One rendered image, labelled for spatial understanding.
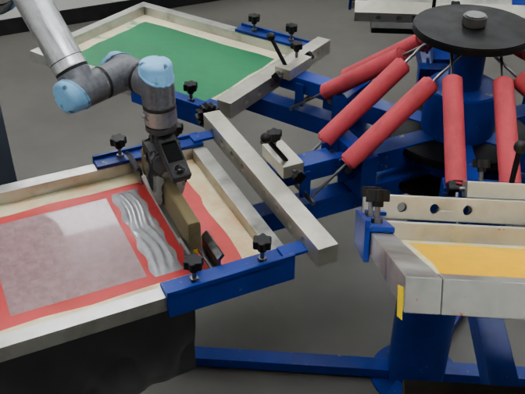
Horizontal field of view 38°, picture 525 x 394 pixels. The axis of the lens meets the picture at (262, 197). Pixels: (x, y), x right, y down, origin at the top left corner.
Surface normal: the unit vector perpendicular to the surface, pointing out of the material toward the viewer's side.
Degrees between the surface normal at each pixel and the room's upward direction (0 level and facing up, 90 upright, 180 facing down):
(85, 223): 0
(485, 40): 0
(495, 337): 0
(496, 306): 58
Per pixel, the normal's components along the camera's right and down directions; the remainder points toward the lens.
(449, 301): -0.07, 0.04
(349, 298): 0.00, -0.82
